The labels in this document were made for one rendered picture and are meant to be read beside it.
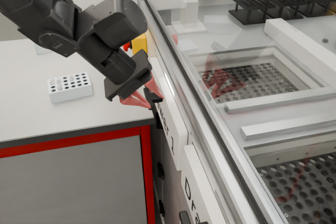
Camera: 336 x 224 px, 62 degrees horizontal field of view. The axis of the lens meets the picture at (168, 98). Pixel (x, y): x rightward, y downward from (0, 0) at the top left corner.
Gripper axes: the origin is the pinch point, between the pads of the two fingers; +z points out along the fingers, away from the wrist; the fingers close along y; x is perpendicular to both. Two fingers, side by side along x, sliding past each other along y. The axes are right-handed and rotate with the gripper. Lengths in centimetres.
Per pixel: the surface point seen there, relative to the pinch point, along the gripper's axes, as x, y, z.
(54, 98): 26.5, -29.5, -3.0
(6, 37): 260, -146, 9
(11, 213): 15, -68, 13
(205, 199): -24.1, 2.2, 1.8
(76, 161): 15.3, -36.6, 12.3
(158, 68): 12.3, 2.5, 2.2
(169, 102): -1.3, 2.3, 1.9
